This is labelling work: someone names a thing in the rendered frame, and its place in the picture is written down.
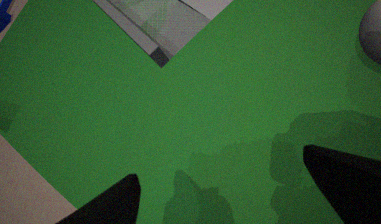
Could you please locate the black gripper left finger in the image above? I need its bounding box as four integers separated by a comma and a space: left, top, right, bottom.
55, 173, 141, 224

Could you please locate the grey ball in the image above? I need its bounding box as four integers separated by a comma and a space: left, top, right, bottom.
358, 0, 381, 65

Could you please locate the green putting mat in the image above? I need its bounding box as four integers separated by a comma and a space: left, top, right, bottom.
0, 0, 381, 224

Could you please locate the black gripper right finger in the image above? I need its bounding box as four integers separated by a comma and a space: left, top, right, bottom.
303, 144, 381, 224

